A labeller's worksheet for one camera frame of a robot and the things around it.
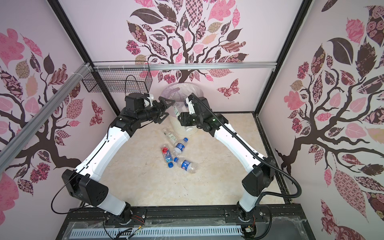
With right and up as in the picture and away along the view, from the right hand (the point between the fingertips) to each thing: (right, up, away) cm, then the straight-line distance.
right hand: (183, 114), depth 75 cm
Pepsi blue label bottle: (+1, -29, +11) cm, 31 cm away
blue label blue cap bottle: (-4, -20, +19) cm, 28 cm away
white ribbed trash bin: (+2, -8, -3) cm, 9 cm away
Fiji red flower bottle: (-11, -24, +16) cm, 31 cm away
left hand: (-5, +3, -3) cm, 6 cm away
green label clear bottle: (-2, +4, +2) cm, 5 cm away
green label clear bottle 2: (-11, -13, +24) cm, 30 cm away
